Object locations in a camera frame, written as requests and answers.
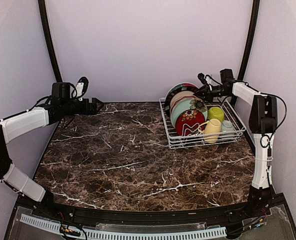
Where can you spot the pale green glass cup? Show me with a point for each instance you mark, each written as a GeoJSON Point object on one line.
{"type": "Point", "coordinates": [227, 129]}

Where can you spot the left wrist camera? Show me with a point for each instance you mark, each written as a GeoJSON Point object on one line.
{"type": "Point", "coordinates": [81, 87]}

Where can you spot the white wire dish rack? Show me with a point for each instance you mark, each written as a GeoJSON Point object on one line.
{"type": "Point", "coordinates": [197, 139]}

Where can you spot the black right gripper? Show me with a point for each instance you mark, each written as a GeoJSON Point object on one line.
{"type": "Point", "coordinates": [205, 91]}

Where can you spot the small red flower plate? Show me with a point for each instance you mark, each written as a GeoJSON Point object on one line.
{"type": "Point", "coordinates": [189, 121]}

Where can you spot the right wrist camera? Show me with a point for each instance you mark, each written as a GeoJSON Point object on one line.
{"type": "Point", "coordinates": [204, 79]}

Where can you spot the pink dotted bowl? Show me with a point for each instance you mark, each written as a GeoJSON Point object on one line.
{"type": "Point", "coordinates": [180, 97]}

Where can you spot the red teal flower plate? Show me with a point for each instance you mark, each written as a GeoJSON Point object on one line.
{"type": "Point", "coordinates": [181, 85]}

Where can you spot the striped rim cream plate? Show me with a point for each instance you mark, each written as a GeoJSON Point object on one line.
{"type": "Point", "coordinates": [170, 97]}

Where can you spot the white slotted cable duct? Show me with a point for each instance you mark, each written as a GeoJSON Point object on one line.
{"type": "Point", "coordinates": [55, 227]}

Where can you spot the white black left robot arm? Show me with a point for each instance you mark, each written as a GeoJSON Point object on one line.
{"type": "Point", "coordinates": [65, 100]}

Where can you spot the pale yellow mug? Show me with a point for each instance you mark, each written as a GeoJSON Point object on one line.
{"type": "Point", "coordinates": [211, 130]}

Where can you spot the right black frame post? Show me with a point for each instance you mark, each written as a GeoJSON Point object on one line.
{"type": "Point", "coordinates": [249, 40]}

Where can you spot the light teal flower plate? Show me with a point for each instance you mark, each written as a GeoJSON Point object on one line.
{"type": "Point", "coordinates": [184, 106]}

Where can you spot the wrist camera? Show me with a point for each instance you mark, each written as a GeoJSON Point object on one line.
{"type": "Point", "coordinates": [81, 87]}
{"type": "Point", "coordinates": [204, 79]}

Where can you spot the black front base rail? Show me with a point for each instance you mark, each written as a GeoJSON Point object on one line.
{"type": "Point", "coordinates": [224, 215]}

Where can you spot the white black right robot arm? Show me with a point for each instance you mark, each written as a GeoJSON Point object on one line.
{"type": "Point", "coordinates": [263, 124]}

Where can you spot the lime green cup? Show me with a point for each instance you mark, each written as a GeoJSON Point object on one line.
{"type": "Point", "coordinates": [216, 113]}

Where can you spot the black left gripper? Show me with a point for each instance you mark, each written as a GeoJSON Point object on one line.
{"type": "Point", "coordinates": [93, 111]}

